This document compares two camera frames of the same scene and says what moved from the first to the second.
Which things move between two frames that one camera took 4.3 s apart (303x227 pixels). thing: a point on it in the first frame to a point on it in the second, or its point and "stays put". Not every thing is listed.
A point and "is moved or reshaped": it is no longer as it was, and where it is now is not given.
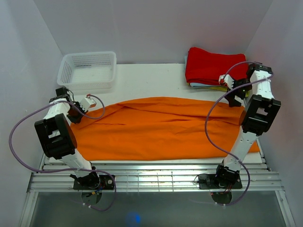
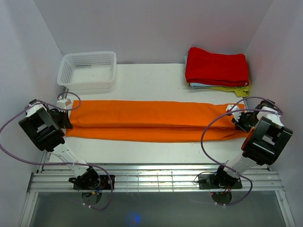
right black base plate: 213,181 stays put
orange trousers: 155,129 is moved or reshaped
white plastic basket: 88,70 stays put
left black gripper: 76,119 to 64,123
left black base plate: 106,182 stays put
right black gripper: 230,97 to 239,125
